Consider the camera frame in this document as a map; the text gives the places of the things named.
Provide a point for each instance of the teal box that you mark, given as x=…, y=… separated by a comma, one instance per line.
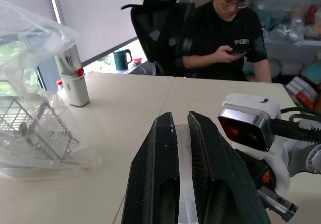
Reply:
x=312, y=73

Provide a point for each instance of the small red-capped item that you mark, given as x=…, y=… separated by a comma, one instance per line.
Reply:
x=80, y=71

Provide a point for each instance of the white utensil holder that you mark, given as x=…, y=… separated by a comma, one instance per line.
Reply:
x=76, y=91

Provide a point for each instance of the small red bowl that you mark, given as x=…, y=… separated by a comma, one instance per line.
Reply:
x=138, y=60

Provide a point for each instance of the white storage shelf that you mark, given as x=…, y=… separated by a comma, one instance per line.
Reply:
x=293, y=48

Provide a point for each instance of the clear plastic bag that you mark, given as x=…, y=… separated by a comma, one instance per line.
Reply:
x=30, y=45

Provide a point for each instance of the black mesh office chair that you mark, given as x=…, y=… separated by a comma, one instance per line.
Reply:
x=155, y=20

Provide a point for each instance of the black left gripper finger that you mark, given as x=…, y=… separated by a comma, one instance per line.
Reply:
x=150, y=173

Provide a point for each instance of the dark green mug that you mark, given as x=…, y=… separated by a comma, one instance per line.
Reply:
x=121, y=59

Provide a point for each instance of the person in black shirt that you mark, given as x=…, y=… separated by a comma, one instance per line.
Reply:
x=215, y=28

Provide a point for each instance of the stack of colourful boxes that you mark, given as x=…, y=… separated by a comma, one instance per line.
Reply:
x=302, y=93

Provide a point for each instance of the black smartphone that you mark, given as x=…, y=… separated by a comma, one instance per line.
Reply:
x=239, y=51

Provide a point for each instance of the person's right hand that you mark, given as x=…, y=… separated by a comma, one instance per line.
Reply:
x=223, y=54

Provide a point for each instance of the red-capped clear bottle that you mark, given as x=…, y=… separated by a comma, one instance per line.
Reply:
x=59, y=84

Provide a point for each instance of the thin-framed glasses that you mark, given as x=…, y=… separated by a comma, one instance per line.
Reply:
x=235, y=5

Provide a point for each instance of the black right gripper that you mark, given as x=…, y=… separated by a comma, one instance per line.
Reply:
x=259, y=171

